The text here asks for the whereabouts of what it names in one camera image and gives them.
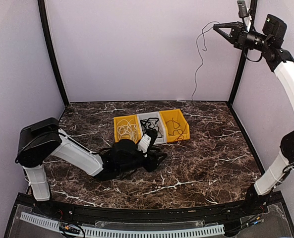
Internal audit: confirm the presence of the blue white thin cable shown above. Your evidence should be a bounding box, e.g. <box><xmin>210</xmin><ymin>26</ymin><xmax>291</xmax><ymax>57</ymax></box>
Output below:
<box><xmin>191</xmin><ymin>21</ymin><xmax>221</xmax><ymax>101</ymax></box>

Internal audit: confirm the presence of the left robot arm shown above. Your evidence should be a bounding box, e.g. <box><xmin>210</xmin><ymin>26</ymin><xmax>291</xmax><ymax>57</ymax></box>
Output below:
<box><xmin>15</xmin><ymin>118</ymin><xmax>167</xmax><ymax>216</ymax></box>

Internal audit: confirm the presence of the black front rail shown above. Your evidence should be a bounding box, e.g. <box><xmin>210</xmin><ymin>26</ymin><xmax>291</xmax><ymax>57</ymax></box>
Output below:
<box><xmin>15</xmin><ymin>192</ymin><xmax>269</xmax><ymax>224</ymax></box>

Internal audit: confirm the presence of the right black frame post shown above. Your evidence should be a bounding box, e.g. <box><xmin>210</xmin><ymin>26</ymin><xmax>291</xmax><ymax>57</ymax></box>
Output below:
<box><xmin>228</xmin><ymin>0</ymin><xmax>258</xmax><ymax>107</ymax></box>

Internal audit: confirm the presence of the black frame post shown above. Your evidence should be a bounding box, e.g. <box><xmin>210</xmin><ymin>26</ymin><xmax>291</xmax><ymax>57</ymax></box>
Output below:
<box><xmin>228</xmin><ymin>0</ymin><xmax>258</xmax><ymax>107</ymax></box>
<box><xmin>37</xmin><ymin>0</ymin><xmax>69</xmax><ymax>107</ymax></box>

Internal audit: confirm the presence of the white bin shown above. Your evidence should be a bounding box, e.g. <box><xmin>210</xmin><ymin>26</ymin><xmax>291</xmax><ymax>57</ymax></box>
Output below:
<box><xmin>137</xmin><ymin>112</ymin><xmax>167</xmax><ymax>145</ymax></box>

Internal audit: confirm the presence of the white slotted cable duct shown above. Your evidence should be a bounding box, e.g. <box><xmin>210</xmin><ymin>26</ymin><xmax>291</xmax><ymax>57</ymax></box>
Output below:
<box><xmin>20</xmin><ymin>212</ymin><xmax>225</xmax><ymax>238</ymax></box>

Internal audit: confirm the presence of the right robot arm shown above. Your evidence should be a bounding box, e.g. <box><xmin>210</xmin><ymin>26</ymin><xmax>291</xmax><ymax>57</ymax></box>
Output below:
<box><xmin>213</xmin><ymin>14</ymin><xmax>294</xmax><ymax>215</ymax></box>

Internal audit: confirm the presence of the yellow bin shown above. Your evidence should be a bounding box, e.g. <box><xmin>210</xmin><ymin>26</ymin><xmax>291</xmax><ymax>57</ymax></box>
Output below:
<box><xmin>114</xmin><ymin>115</ymin><xmax>142</xmax><ymax>143</ymax></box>
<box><xmin>159</xmin><ymin>109</ymin><xmax>190</xmax><ymax>143</ymax></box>

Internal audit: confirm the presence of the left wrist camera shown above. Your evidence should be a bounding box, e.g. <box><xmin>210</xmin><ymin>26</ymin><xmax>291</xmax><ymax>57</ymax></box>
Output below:
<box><xmin>137</xmin><ymin>129</ymin><xmax>158</xmax><ymax>157</ymax></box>

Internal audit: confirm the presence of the thick black cable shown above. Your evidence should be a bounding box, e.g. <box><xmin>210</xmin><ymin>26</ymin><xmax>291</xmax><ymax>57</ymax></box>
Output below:
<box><xmin>139</xmin><ymin>117</ymin><xmax>161</xmax><ymax>134</ymax></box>

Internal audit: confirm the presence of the left black frame post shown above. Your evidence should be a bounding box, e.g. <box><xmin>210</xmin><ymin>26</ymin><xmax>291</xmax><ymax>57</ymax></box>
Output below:
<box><xmin>37</xmin><ymin>0</ymin><xmax>69</xmax><ymax>107</ymax></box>

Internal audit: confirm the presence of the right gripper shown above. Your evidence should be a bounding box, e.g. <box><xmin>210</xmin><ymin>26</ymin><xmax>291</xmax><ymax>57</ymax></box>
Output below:
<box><xmin>214</xmin><ymin>21</ymin><xmax>271</xmax><ymax>51</ymax></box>

